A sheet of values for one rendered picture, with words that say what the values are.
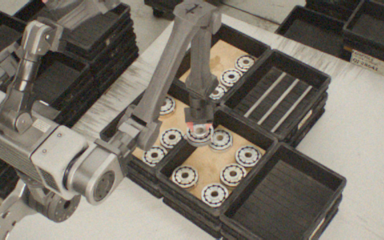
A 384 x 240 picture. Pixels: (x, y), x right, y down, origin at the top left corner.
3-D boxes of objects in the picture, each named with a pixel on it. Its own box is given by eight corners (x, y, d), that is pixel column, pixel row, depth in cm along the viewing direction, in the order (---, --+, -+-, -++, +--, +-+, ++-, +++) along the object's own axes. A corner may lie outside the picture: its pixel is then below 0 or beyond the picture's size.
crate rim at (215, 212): (217, 217, 204) (217, 214, 202) (154, 175, 217) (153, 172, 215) (279, 143, 222) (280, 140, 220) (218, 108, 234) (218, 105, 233)
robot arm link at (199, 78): (179, 5, 158) (213, 21, 155) (191, -9, 160) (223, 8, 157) (181, 87, 195) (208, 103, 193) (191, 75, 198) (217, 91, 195)
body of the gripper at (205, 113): (183, 111, 208) (183, 97, 203) (211, 107, 209) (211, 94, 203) (185, 124, 204) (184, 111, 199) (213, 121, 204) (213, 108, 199)
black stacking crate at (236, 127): (217, 229, 211) (217, 215, 202) (157, 189, 224) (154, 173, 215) (278, 157, 229) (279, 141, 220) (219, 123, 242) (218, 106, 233)
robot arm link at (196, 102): (185, 93, 196) (199, 99, 194) (196, 81, 199) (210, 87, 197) (187, 107, 201) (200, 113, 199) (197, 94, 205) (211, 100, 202)
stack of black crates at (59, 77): (58, 151, 322) (41, 113, 295) (21, 129, 333) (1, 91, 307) (102, 103, 341) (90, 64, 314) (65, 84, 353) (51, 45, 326)
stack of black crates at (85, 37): (103, 103, 341) (87, 49, 306) (65, 84, 353) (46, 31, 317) (143, 61, 360) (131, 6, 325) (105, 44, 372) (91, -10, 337)
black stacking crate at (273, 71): (278, 157, 229) (279, 140, 220) (219, 123, 242) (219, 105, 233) (329, 95, 247) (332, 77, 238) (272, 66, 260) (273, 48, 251)
